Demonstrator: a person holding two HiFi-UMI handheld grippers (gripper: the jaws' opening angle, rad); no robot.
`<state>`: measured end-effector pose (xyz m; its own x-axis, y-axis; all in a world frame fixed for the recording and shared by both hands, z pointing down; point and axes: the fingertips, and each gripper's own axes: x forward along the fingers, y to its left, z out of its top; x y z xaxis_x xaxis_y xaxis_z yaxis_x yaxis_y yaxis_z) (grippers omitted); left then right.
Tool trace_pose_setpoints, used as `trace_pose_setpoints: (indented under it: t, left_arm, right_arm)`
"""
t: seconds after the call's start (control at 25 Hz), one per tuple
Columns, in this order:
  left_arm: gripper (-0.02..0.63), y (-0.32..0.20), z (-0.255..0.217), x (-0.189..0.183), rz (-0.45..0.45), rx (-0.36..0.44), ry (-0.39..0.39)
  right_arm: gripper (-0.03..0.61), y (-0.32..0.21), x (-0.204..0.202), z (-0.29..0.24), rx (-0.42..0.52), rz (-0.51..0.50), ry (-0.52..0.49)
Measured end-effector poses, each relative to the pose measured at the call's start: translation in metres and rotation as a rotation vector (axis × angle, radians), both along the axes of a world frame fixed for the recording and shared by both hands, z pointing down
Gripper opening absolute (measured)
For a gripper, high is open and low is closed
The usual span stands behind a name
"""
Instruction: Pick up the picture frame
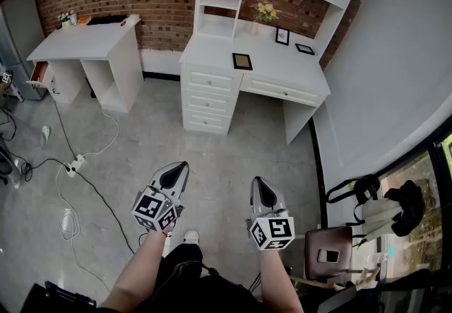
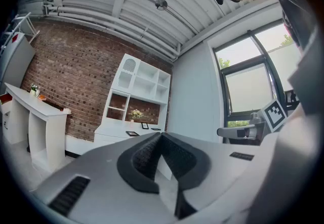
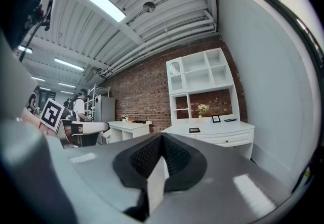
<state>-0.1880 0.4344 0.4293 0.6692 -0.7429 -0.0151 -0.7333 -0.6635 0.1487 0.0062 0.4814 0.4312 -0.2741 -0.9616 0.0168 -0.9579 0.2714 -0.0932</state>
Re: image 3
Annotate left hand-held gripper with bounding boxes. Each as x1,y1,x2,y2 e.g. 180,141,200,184
39,98,111,149

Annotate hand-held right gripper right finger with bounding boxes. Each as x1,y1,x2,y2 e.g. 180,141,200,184
151,132,292,224

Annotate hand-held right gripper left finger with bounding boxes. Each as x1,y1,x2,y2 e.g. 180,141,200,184
63,132,163,221

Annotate person's left forearm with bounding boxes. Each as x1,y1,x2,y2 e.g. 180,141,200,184
22,107,53,137

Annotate grey refrigerator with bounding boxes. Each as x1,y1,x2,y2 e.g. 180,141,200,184
93,95,116,123

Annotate white table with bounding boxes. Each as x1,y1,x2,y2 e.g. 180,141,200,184
102,120,153,144

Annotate white metal shelf rack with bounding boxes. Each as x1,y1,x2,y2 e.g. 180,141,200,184
84,83,111,117

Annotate orange items on table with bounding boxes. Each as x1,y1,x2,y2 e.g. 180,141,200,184
127,118,153,125

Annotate vase with yellow flowers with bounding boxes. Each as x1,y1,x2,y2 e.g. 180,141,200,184
196,103,211,124

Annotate white desk with hutch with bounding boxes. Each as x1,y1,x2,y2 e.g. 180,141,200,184
161,48,256,160

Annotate white ceiling pipes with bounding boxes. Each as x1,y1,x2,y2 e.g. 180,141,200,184
100,9,218,77

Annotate long ceiling light panel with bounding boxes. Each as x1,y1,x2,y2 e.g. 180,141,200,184
67,0,127,23

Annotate round metal ceiling fixture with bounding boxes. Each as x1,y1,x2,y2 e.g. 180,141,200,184
142,2,156,14

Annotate black strap with cable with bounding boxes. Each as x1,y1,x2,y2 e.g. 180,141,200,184
19,0,58,62

